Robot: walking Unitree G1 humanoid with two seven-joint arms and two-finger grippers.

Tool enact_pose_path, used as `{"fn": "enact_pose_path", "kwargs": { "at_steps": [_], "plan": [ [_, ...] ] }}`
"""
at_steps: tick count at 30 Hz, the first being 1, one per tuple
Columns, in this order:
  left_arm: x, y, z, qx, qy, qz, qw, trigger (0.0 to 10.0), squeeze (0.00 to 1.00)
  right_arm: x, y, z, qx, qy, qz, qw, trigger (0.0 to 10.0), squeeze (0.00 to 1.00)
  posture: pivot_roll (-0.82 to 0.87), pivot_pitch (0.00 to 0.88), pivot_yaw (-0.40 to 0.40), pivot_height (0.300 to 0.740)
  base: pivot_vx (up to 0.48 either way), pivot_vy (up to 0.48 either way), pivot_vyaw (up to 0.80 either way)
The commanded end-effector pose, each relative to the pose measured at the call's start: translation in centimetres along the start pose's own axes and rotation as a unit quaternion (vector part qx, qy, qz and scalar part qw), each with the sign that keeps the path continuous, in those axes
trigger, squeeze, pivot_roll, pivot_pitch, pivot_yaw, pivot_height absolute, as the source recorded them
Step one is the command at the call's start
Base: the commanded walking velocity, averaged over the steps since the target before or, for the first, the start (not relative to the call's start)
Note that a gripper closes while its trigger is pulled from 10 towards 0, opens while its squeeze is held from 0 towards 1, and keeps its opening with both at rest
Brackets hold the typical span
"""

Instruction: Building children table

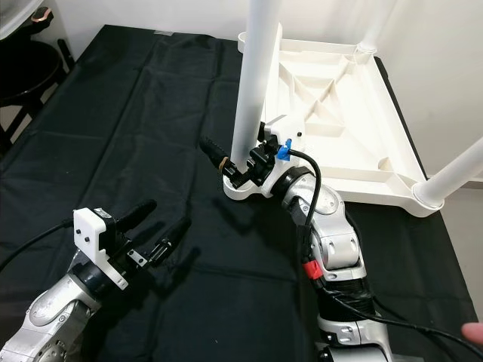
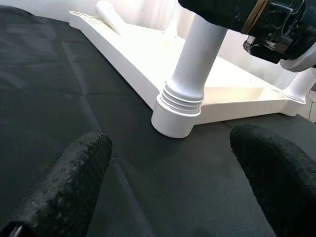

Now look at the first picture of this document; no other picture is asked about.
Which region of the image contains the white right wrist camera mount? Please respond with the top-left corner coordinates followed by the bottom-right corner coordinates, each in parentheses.
top-left (260, 117), bottom-right (303, 197)

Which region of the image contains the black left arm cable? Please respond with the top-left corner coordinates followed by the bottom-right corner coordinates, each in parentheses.
top-left (0, 219), bottom-right (76, 272)

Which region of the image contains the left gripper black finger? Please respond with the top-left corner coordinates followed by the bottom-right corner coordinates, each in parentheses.
top-left (149, 217), bottom-right (192, 265)
top-left (117, 199), bottom-right (158, 232)

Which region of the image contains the clear plastic storage box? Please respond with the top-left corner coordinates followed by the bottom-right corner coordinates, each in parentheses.
top-left (0, 0), bottom-right (50, 38)

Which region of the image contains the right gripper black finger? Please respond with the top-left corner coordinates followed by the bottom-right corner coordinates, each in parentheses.
top-left (200, 136), bottom-right (244, 174)

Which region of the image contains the white plastic table leg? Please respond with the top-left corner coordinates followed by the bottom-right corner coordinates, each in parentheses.
top-left (272, 23), bottom-right (285, 76)
top-left (356, 0), bottom-right (397, 57)
top-left (414, 140), bottom-right (483, 210)
top-left (224, 0), bottom-right (286, 198)

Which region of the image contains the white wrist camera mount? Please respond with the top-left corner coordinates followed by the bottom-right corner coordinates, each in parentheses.
top-left (260, 117), bottom-right (303, 197)
top-left (73, 207), bottom-right (128, 291)

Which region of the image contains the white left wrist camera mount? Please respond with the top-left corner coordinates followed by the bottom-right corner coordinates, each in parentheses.
top-left (73, 207), bottom-right (128, 291)

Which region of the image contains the black tablecloth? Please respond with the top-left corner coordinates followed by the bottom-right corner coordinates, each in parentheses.
top-left (0, 24), bottom-right (465, 362)

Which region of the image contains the blue cable plug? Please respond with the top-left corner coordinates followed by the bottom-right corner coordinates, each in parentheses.
top-left (278, 138), bottom-right (295, 161)

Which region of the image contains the white plastic table top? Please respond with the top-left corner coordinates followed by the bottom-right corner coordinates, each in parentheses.
top-left (223, 30), bottom-right (442, 219)

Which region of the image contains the red cable clip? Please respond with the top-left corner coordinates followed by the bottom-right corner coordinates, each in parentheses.
top-left (302, 260), bottom-right (321, 281)

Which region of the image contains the bare person hand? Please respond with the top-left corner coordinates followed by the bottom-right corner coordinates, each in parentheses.
top-left (464, 323), bottom-right (483, 349)

